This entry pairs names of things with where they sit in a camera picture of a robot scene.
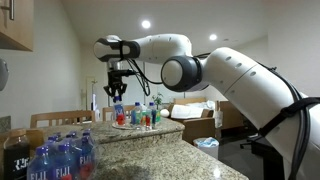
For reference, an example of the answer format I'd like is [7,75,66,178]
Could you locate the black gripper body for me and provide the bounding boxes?
[103,69,135,97]

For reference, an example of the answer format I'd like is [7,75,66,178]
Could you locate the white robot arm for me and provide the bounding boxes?
[93,34,320,180]

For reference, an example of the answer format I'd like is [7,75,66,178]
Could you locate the pack of Fiji water bottles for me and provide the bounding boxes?
[27,129,97,180]

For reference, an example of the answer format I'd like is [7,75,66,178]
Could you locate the wooden chair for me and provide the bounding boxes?
[102,105,134,121]
[30,110,96,128]

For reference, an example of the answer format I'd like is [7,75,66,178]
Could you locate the green tissue box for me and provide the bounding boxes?
[156,110,161,122]

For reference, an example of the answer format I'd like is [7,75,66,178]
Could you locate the beige sofa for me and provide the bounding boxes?
[168,97,245,144]

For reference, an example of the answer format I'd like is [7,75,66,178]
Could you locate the white trash bin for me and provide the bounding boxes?
[193,137,219,158]

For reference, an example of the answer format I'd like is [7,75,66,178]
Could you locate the dark drink jar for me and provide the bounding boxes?
[3,129,30,180]

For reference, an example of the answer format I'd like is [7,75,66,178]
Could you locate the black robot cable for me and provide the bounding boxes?
[126,59,164,97]

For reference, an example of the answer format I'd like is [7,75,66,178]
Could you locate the wall telephone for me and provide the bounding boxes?
[0,58,9,91]

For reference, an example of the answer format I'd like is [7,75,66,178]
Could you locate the wooden wall cabinets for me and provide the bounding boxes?
[0,0,34,51]

